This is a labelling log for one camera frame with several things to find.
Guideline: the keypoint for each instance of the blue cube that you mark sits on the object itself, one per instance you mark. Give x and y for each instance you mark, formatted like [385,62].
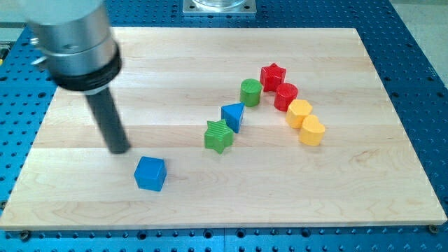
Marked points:
[150,173]

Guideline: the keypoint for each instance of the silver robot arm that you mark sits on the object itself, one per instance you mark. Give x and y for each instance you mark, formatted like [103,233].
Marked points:
[75,37]

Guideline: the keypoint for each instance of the yellow hexagon block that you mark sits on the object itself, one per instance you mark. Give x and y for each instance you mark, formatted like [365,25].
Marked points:
[297,111]

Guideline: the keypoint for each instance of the wooden board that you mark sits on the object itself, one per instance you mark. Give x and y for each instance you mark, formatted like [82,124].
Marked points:
[175,80]

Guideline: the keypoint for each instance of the green star block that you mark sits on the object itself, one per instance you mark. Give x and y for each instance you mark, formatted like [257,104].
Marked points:
[218,136]

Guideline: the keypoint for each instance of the blue triangle block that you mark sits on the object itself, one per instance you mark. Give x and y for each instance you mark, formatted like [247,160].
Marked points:
[233,115]

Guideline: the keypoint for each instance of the green cylinder block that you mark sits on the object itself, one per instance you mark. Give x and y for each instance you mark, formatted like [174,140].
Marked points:
[250,90]

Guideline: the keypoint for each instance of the red star block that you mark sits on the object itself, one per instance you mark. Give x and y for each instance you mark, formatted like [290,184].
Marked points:
[271,77]

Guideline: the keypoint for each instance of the red cylinder block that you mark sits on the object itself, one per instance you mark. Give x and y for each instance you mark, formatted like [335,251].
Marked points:
[285,94]

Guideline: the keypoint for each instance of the yellow heart block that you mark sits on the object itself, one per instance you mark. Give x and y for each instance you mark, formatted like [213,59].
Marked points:
[312,131]

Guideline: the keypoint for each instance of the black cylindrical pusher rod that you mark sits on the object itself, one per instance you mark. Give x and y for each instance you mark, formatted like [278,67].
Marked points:
[108,120]

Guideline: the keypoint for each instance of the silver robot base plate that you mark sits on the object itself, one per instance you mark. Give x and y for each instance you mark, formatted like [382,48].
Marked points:
[219,6]

